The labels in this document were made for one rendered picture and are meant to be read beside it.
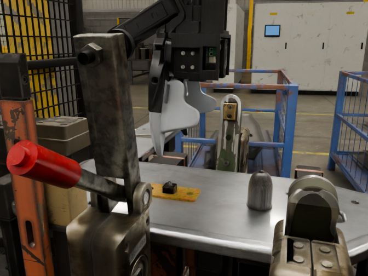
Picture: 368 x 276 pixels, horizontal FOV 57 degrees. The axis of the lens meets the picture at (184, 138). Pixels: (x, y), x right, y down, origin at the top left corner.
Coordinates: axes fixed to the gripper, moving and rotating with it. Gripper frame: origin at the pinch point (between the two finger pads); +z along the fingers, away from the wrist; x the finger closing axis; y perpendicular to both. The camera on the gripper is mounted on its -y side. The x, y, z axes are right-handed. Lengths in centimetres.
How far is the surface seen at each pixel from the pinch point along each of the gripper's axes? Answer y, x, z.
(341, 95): 60, 287, 32
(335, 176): 63, 279, 106
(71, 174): 1.0, -23.1, -3.8
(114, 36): 1.6, -17.2, -13.2
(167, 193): 0.1, -1.0, 7.7
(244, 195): 10.5, 2.2, 7.9
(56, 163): 1.0, -24.6, -5.1
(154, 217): 0.6, -7.2, 8.0
